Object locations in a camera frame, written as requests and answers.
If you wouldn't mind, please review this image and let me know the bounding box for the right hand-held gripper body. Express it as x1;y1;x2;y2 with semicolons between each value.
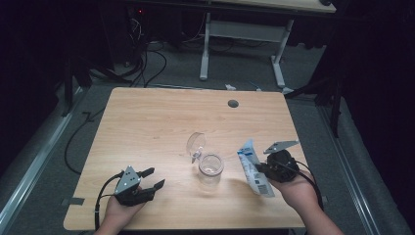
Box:
262;139;300;184

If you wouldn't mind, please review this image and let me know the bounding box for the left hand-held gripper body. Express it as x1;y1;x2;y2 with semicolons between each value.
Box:
114;164;156;208

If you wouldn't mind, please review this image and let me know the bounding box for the white and blue pouch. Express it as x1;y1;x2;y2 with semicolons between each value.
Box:
236;138;276;199

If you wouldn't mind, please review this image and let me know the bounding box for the clear glass jar with lid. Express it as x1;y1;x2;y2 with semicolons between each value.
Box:
185;131;226;188

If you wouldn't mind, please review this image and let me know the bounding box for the person's left hand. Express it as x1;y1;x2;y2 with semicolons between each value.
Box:
104;195;145;226

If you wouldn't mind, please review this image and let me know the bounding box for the person's right hand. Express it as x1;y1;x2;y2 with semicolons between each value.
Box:
269;172;319;213

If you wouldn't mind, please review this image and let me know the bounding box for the grey tape strip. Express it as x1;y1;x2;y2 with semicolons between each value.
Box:
62;197;85;207

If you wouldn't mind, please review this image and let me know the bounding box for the black stand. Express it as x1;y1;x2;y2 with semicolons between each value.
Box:
61;55;115;118
283;65;345;139

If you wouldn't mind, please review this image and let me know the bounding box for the dark computer tower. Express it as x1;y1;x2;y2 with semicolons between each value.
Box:
124;5;149;67

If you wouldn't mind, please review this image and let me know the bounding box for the left hand-held gripper black cable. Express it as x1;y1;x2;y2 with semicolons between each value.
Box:
94;171;126;231

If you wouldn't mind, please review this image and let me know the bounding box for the hand-held gripper black cable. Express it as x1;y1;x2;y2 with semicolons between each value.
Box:
276;159;325;211
94;171;126;231

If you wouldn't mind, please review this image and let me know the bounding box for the right hand-held gripper black cable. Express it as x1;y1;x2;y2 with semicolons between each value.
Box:
276;159;325;211

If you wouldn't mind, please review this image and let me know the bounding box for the metal floor rail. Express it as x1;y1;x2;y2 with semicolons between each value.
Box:
320;107;382;235
0;87;84;228

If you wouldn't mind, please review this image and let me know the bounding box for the long black floor cable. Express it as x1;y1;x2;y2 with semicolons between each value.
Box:
64;107;106;176

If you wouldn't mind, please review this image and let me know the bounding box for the bundle of black floor cables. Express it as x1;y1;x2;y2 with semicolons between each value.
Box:
129;19;168;88

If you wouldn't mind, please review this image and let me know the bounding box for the white metal desk frame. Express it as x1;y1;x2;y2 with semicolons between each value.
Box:
199;12;296;89

